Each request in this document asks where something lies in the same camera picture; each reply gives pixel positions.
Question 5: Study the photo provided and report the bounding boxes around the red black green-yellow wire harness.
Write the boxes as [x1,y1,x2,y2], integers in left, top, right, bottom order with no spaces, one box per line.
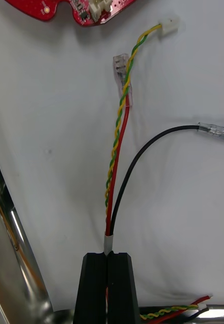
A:
[103,17,224,324]

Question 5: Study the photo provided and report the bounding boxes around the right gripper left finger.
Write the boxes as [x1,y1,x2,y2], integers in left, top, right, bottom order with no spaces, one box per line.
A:
[72,252,108,324]

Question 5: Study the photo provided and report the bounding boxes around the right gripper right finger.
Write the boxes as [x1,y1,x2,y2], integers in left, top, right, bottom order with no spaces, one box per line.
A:
[107,251,141,324]

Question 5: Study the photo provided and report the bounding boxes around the white sheet liner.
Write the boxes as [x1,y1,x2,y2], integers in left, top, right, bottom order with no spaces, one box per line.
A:
[0,0,224,311]

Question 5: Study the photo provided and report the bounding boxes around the steel tray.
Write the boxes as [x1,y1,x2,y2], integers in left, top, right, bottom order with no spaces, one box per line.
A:
[0,144,224,324]

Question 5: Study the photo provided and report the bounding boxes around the round red circuit board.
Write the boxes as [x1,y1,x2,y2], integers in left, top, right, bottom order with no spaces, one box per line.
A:
[4,0,137,27]

